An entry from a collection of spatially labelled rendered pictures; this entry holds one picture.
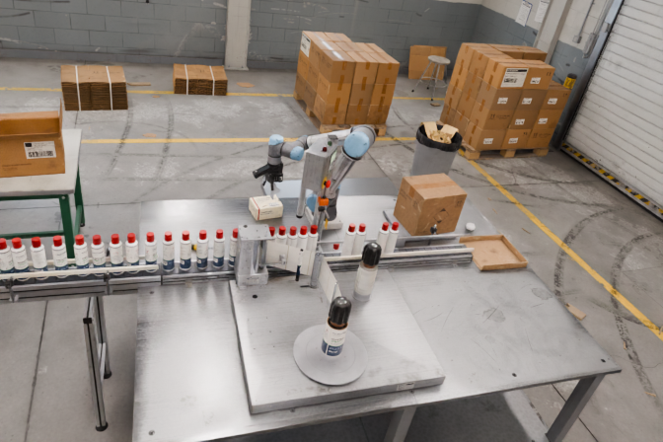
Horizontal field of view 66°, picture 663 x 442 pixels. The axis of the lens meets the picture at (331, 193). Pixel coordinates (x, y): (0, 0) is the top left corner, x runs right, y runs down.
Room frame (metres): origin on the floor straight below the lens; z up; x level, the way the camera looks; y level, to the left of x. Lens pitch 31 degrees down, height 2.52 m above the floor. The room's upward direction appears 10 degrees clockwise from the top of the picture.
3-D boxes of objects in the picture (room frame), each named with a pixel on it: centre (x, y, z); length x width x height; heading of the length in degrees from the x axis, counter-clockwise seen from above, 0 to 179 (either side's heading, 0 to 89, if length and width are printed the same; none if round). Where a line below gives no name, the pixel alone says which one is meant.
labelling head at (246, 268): (1.83, 0.31, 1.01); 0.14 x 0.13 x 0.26; 112
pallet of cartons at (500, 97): (6.08, -1.86, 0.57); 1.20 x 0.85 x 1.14; 117
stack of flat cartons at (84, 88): (5.23, 2.81, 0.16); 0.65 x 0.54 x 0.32; 119
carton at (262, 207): (2.45, 0.36, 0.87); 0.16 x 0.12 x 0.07; 122
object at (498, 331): (2.03, -0.21, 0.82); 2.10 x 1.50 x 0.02; 112
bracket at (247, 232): (1.83, 0.30, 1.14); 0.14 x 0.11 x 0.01; 112
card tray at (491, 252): (2.45, -0.98, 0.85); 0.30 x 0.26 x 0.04; 112
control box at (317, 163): (2.12, 0.08, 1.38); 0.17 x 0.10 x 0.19; 167
